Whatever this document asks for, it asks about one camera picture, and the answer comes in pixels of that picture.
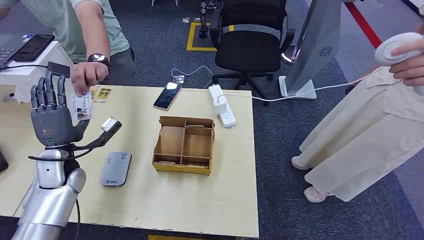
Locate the black robot mechanism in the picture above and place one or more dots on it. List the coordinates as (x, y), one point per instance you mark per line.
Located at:
(203, 20)

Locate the black office chair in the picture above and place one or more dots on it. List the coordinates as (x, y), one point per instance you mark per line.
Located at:
(248, 49)

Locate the yellow floor tape square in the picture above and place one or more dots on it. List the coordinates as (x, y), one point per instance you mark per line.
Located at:
(192, 49)
(172, 238)

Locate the person's left hand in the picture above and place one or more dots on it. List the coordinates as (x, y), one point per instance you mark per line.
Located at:
(86, 74)

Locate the patterned room key card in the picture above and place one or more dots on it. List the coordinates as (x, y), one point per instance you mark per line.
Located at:
(164, 163)
(195, 126)

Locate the white power strip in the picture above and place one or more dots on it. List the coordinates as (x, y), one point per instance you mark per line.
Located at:
(228, 120)

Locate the person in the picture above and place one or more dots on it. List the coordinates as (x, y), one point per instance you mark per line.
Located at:
(364, 132)
(66, 26)

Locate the person's hand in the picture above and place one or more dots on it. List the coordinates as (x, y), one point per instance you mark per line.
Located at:
(409, 68)

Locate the white handheld controller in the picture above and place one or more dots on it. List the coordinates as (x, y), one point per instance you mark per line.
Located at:
(386, 53)

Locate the white plug adapter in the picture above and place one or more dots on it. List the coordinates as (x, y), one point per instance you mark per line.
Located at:
(219, 104)

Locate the smartphone with pink edge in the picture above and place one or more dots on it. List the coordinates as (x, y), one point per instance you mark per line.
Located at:
(167, 96)

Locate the crumpled white tissue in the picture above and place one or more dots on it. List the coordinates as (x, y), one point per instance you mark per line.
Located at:
(23, 94)

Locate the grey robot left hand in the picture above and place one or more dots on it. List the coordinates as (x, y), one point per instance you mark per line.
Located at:
(53, 122)

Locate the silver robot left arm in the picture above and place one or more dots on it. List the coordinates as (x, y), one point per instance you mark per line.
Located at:
(49, 198)

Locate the white desk stand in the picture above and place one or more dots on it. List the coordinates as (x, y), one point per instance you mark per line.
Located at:
(30, 74)

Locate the person's left forearm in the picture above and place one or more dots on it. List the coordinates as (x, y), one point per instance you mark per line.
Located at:
(94, 33)

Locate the black wristwatch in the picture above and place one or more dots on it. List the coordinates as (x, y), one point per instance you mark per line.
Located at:
(97, 58)

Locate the black phone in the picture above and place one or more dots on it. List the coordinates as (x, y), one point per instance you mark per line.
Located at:
(33, 48)

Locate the white ID card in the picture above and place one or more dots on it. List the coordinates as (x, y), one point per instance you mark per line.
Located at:
(82, 106)

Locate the wooden compartment box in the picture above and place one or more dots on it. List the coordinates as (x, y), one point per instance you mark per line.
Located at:
(172, 140)

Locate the black flat object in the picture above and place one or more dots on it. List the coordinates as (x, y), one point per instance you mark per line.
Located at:
(2, 162)

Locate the small grey object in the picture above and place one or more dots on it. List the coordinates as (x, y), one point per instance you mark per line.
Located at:
(9, 98)

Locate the small silver floor item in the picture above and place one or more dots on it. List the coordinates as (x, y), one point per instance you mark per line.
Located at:
(185, 20)
(197, 20)
(179, 79)

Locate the yellow green card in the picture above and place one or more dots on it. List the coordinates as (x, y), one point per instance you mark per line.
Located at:
(102, 95)

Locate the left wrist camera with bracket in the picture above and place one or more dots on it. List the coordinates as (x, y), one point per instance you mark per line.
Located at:
(111, 125)

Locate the dark laptop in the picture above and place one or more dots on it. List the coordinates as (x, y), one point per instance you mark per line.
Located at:
(6, 46)

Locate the grey standing kiosk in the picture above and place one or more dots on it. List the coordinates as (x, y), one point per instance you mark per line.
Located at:
(314, 49)

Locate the grey card reader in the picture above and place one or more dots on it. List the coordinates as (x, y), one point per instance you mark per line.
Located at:
(116, 169)

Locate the black USB hub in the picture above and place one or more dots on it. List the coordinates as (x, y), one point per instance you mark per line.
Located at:
(59, 69)

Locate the red floor tape line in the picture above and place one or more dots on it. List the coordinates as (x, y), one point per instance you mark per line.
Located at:
(362, 23)

